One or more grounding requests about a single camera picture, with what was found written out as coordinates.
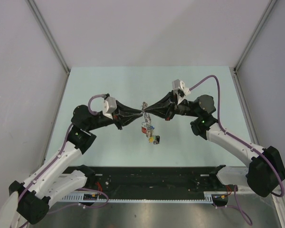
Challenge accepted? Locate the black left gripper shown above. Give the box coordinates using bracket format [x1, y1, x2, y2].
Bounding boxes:
[86, 100, 142, 131]

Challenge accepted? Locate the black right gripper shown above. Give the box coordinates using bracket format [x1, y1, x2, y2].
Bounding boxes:
[145, 90, 200, 121]

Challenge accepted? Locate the large metal key organizer ring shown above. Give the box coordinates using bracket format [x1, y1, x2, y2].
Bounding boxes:
[140, 101, 155, 138]

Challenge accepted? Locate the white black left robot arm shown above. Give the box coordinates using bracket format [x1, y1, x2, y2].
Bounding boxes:
[9, 94, 143, 225]

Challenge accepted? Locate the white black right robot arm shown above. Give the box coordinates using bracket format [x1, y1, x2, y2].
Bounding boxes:
[143, 92, 285, 197]

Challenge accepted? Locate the yellow key tag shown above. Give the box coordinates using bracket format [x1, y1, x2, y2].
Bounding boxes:
[149, 136, 156, 143]

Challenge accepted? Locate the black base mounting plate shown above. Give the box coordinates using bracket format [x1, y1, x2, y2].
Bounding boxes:
[85, 165, 247, 196]

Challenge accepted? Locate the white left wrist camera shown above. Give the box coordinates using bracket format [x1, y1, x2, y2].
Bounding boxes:
[102, 96, 117, 119]

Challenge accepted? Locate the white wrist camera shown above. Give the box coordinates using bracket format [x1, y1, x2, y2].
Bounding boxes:
[172, 79, 191, 105]
[102, 96, 117, 119]

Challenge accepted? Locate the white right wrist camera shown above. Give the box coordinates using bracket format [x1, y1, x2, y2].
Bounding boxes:
[172, 79, 191, 105]

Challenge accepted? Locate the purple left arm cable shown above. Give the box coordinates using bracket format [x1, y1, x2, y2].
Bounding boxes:
[14, 94, 110, 226]

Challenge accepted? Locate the aluminium frame rail right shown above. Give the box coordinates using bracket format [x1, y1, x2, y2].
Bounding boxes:
[234, 0, 280, 72]

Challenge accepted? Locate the aluminium frame rail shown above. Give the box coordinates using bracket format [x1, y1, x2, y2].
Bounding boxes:
[26, 0, 71, 74]
[234, 0, 280, 72]

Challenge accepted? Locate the white slotted cable duct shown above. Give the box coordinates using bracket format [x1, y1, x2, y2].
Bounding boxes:
[59, 192, 228, 204]

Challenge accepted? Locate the aluminium frame rail left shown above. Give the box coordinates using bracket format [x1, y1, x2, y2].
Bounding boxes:
[26, 0, 71, 74]

